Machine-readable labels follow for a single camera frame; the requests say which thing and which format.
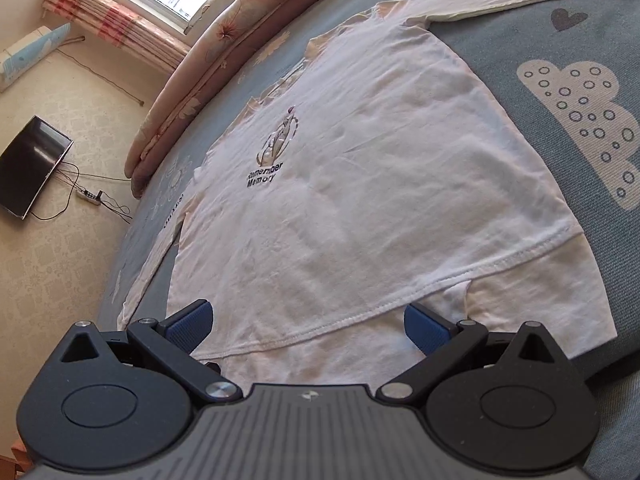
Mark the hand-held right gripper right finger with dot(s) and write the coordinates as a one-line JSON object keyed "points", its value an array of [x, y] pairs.
{"points": [[425, 329]]}

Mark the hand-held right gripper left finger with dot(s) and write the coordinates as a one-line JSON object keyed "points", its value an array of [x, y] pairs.
{"points": [[191, 325]]}

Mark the white long-sleeve printed shirt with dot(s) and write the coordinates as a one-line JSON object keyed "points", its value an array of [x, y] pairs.
{"points": [[375, 185]]}

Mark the white power strip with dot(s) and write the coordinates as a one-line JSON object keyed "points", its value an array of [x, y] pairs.
{"points": [[89, 197]]}

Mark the bed with blue floral sheet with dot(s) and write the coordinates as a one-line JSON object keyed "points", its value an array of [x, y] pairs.
{"points": [[565, 170]]}

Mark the pink floral quilt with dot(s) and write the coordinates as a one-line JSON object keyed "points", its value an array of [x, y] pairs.
{"points": [[210, 60]]}

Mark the pink checked curtain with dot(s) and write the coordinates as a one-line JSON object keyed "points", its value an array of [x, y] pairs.
{"points": [[115, 25]]}

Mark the black wall television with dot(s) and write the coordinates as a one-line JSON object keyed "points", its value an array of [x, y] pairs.
{"points": [[32, 167]]}

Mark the white wall air conditioner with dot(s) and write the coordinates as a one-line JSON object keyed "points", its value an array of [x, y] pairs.
{"points": [[30, 52]]}

